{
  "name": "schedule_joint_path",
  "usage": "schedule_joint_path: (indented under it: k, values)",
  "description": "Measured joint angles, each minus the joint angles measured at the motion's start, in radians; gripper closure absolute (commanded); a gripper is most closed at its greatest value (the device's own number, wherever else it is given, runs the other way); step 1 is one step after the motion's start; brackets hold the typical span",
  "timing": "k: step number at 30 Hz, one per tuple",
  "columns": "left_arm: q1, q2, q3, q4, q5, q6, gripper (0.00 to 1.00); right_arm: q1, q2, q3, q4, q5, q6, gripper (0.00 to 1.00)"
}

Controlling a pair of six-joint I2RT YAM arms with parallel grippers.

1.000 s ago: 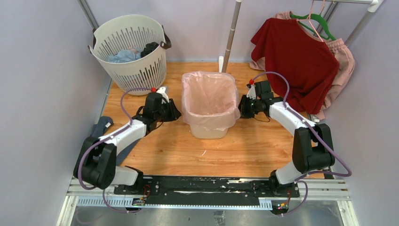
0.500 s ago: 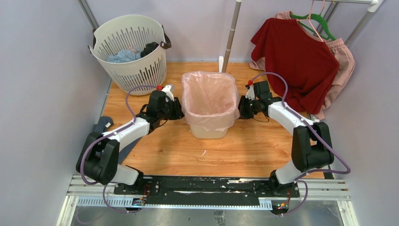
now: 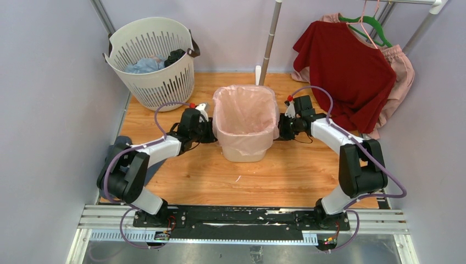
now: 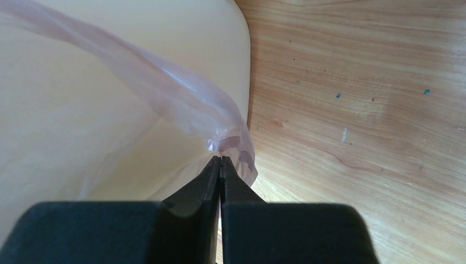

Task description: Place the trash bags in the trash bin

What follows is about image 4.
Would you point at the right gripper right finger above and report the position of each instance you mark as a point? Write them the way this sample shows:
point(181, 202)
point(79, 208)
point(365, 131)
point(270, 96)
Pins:
point(255, 231)

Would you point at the beige plastic trash bin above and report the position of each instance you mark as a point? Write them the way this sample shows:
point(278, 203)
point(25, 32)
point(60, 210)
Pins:
point(91, 109)

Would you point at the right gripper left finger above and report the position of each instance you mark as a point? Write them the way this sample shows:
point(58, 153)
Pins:
point(179, 229)

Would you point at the pink plastic trash bag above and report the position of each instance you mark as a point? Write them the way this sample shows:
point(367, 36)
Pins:
point(164, 87)

